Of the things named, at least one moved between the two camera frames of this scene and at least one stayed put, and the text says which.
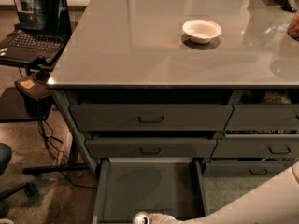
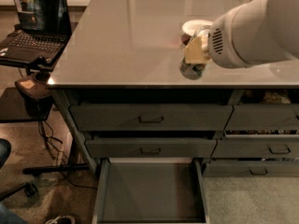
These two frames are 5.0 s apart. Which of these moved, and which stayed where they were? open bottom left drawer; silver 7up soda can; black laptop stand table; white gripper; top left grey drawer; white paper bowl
Moved: silver 7up soda can; white gripper
Stayed: open bottom left drawer; top left grey drawer; black laptop stand table; white paper bowl
